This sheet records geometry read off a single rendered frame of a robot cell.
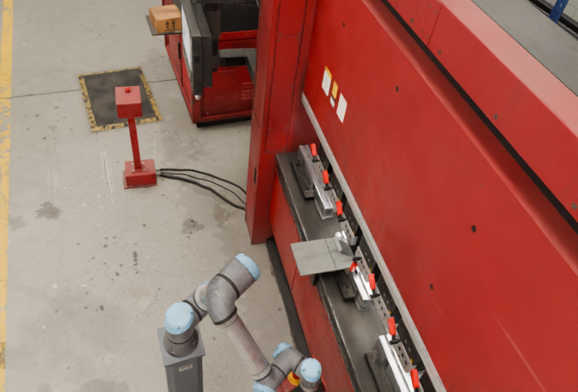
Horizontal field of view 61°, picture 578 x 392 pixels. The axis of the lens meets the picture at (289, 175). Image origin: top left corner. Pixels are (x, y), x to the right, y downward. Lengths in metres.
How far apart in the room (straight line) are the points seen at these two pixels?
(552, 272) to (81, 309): 2.78
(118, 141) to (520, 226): 3.63
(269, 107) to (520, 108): 1.73
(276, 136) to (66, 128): 2.27
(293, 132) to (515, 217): 1.81
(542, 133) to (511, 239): 0.29
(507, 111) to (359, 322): 1.36
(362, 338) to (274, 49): 1.43
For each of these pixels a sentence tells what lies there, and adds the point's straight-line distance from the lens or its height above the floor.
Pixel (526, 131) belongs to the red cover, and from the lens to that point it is 1.22.
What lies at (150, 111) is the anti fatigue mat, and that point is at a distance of 4.70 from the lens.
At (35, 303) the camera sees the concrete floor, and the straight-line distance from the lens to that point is 3.52.
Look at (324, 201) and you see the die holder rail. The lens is 2.61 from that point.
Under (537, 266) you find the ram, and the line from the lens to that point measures 1.29.
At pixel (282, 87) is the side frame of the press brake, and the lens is 2.68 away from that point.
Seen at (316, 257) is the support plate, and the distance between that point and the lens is 2.34.
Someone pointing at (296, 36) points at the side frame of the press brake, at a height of 1.65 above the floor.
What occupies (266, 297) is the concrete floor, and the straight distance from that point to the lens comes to 3.37.
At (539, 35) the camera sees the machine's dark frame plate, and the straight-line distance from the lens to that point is 1.47.
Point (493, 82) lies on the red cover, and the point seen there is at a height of 2.24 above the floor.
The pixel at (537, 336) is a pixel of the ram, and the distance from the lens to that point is 1.35.
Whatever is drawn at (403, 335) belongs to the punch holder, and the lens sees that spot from 1.97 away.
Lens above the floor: 2.86
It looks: 44 degrees down
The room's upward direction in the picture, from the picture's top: 9 degrees clockwise
